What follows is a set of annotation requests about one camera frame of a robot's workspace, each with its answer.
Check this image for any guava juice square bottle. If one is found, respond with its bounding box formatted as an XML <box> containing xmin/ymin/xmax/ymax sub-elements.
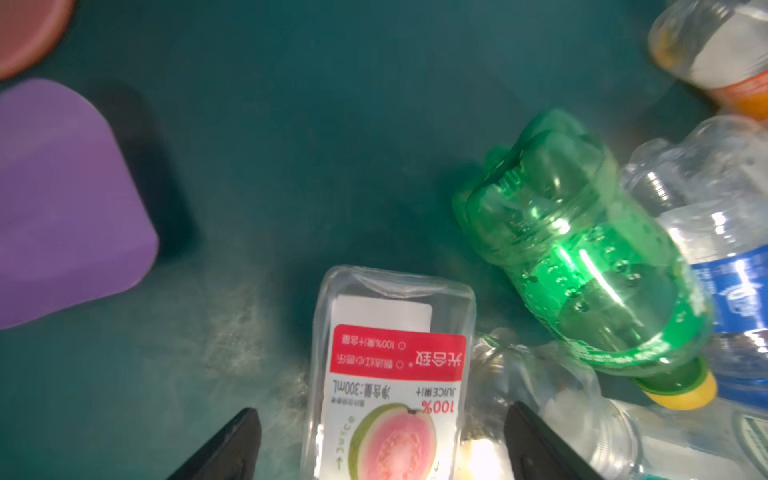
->
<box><xmin>301</xmin><ymin>266</ymin><xmax>476</xmax><ymax>479</ymax></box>

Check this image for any red label bottle yellow cap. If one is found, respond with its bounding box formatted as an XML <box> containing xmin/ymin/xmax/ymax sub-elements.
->
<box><xmin>455</xmin><ymin>328</ymin><xmax>642</xmax><ymax>479</ymax></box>

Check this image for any purple block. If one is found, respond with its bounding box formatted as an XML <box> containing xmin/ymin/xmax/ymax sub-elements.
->
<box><xmin>1</xmin><ymin>79</ymin><xmax>159</xmax><ymax>329</ymax></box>

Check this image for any pepsi label clear bottle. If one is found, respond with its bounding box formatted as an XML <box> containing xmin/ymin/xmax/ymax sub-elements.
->
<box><xmin>622</xmin><ymin>115</ymin><xmax>767</xmax><ymax>408</ymax></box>

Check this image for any pink watering can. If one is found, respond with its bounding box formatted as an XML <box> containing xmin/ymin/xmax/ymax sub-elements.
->
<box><xmin>1</xmin><ymin>0</ymin><xmax>76</xmax><ymax>80</ymax></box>

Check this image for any clear bottle orange label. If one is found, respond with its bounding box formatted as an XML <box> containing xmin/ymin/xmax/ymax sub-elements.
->
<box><xmin>648</xmin><ymin>1</ymin><xmax>767</xmax><ymax>123</ymax></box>

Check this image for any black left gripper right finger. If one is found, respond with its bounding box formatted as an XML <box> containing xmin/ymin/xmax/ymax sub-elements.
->
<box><xmin>504</xmin><ymin>401</ymin><xmax>602</xmax><ymax>480</ymax></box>

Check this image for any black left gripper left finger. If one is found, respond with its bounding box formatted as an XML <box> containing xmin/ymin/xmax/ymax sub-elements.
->
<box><xmin>168</xmin><ymin>407</ymin><xmax>262</xmax><ymax>480</ymax></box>

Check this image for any clear square bottle green label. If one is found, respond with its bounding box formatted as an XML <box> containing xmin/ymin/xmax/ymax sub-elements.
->
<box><xmin>613</xmin><ymin>398</ymin><xmax>767</xmax><ymax>479</ymax></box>

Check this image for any green plastic bottle yellow cap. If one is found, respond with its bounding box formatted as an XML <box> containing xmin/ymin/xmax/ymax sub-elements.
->
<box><xmin>452</xmin><ymin>109</ymin><xmax>718</xmax><ymax>411</ymax></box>

